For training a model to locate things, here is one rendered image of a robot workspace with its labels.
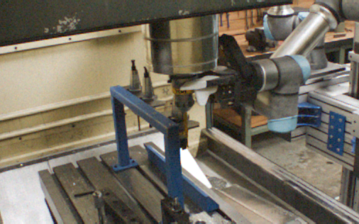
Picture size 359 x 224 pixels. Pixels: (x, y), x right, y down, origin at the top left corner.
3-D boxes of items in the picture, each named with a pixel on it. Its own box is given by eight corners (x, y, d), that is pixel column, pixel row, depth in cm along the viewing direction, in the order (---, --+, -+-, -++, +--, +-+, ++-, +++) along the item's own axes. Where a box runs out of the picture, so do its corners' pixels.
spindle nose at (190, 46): (130, 67, 96) (124, 12, 92) (184, 52, 106) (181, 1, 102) (179, 81, 85) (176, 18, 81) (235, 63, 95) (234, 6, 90)
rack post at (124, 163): (133, 160, 178) (126, 90, 167) (139, 166, 174) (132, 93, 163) (110, 167, 174) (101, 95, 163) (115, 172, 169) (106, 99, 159)
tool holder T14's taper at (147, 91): (139, 96, 151) (137, 76, 149) (150, 93, 154) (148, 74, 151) (146, 98, 148) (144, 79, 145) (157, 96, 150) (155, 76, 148)
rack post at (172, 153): (187, 213, 141) (181, 127, 131) (196, 221, 137) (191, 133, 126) (159, 222, 137) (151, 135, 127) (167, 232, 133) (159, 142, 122)
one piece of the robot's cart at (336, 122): (327, 148, 189) (330, 110, 183) (343, 156, 182) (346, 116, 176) (325, 149, 189) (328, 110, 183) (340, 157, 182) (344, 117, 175)
